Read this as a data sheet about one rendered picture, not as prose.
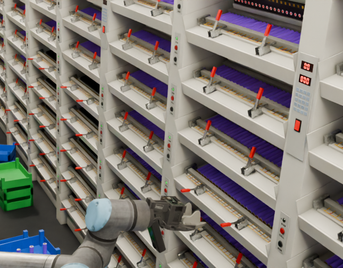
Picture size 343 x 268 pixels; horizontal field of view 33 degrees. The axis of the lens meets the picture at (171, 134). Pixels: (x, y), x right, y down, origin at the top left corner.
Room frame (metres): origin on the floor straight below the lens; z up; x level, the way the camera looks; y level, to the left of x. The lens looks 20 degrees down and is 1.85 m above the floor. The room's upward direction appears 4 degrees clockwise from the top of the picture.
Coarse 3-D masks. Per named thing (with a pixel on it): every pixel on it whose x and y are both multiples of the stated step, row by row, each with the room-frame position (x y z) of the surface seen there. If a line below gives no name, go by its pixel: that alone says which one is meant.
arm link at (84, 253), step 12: (0, 252) 1.39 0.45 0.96; (12, 252) 1.39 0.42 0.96; (84, 252) 1.36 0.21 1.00; (96, 252) 1.38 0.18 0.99; (0, 264) 1.35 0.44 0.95; (12, 264) 1.34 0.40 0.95; (24, 264) 1.33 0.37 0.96; (36, 264) 1.33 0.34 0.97; (48, 264) 1.32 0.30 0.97; (60, 264) 1.31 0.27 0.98; (72, 264) 1.30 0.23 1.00; (84, 264) 1.31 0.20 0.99; (96, 264) 1.35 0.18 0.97
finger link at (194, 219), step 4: (196, 212) 1.56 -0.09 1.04; (188, 216) 1.55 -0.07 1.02; (192, 216) 1.56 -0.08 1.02; (196, 216) 1.56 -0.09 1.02; (184, 220) 1.55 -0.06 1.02; (188, 220) 1.55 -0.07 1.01; (192, 220) 1.56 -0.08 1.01; (196, 220) 1.56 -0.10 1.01; (184, 224) 1.54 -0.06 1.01; (188, 224) 1.54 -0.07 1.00; (192, 224) 1.55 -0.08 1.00; (196, 224) 1.56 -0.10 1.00; (200, 224) 1.57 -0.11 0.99; (204, 224) 1.58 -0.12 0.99; (196, 228) 1.55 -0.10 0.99
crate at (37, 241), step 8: (40, 232) 2.33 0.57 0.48; (16, 240) 2.28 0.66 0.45; (24, 240) 2.30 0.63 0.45; (32, 240) 2.32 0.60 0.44; (40, 240) 2.33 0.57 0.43; (0, 248) 2.24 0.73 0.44; (8, 248) 2.26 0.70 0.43; (16, 248) 2.28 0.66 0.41; (24, 248) 2.30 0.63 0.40; (40, 248) 2.31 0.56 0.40; (48, 248) 2.29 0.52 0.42; (56, 248) 2.20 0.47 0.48
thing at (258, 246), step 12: (180, 168) 2.05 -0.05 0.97; (192, 168) 2.05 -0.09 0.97; (180, 180) 2.01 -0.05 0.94; (192, 192) 1.92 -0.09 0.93; (204, 204) 1.83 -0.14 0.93; (216, 204) 1.82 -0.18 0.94; (216, 216) 1.76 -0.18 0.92; (228, 216) 1.74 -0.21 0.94; (228, 228) 1.70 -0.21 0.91; (252, 228) 1.66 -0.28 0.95; (240, 240) 1.64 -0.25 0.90; (252, 240) 1.60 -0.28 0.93; (264, 240) 1.59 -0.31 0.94; (252, 252) 1.59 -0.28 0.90; (264, 252) 1.53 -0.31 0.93
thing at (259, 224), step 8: (192, 176) 2.01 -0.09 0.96; (200, 176) 1.97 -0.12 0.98; (200, 184) 1.94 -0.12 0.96; (208, 184) 1.91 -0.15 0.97; (216, 192) 1.85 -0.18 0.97; (216, 200) 1.83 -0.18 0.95; (224, 200) 1.81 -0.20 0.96; (232, 200) 1.79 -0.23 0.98; (240, 208) 1.73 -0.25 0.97; (240, 216) 1.71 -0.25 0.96; (248, 216) 1.68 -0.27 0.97; (256, 224) 1.64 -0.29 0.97; (264, 224) 1.63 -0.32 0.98; (256, 232) 1.62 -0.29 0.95; (264, 232) 1.61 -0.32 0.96
